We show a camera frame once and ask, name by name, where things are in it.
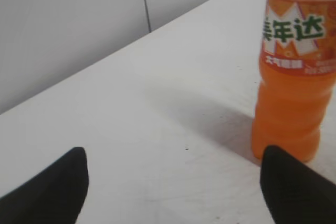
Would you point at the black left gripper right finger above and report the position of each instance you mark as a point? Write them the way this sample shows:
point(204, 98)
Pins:
point(293, 192)

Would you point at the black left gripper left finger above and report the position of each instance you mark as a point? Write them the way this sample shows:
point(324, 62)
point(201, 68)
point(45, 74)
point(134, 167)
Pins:
point(55, 195)

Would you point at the orange soda plastic bottle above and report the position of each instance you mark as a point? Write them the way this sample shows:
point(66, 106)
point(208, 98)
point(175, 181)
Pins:
point(297, 68)

